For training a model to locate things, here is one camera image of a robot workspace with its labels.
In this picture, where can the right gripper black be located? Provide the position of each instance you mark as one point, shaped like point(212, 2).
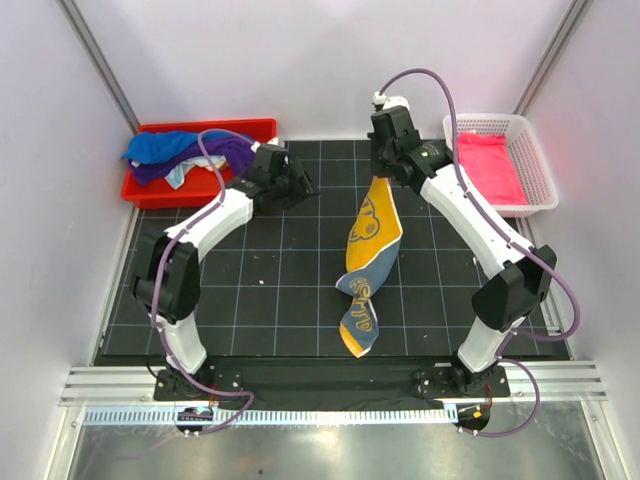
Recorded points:
point(377, 169)

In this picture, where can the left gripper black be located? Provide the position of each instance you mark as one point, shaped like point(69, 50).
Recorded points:
point(302, 186)

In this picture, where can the yellow tiger print towel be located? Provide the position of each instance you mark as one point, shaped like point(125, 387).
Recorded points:
point(372, 248)

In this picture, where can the pink microfiber towel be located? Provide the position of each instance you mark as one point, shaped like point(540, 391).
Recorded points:
point(487, 163)

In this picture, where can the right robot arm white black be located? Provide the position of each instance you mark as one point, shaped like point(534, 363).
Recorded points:
point(518, 274)

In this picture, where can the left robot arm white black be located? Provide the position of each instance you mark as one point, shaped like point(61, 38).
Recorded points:
point(166, 278)

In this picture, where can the purple towel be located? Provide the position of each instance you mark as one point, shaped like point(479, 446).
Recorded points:
point(238, 150)

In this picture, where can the red plastic bin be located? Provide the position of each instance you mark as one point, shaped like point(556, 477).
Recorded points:
point(199, 187)

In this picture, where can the light blue white towel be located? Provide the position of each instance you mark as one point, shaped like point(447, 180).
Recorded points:
point(176, 177)

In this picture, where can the black grid cutting mat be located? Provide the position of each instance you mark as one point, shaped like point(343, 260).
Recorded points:
point(268, 288)

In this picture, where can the white perforated plastic basket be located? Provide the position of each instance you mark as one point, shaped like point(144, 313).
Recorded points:
point(526, 155)

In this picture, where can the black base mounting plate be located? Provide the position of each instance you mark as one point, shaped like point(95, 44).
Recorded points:
point(340, 382)

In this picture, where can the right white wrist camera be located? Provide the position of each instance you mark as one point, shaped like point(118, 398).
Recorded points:
point(382, 101)

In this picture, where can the right aluminium corner post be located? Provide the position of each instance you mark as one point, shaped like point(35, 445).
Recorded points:
point(568, 26)

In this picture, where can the aluminium corner post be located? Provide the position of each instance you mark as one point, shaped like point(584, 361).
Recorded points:
point(568, 26)
point(92, 49)

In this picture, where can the left aluminium corner post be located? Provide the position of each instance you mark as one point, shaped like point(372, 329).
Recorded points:
point(92, 49)

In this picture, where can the white slotted cable duct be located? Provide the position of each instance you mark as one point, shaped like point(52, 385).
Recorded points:
point(196, 416)

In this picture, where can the aluminium front rail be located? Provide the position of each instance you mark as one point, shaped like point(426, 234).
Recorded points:
point(557, 381)

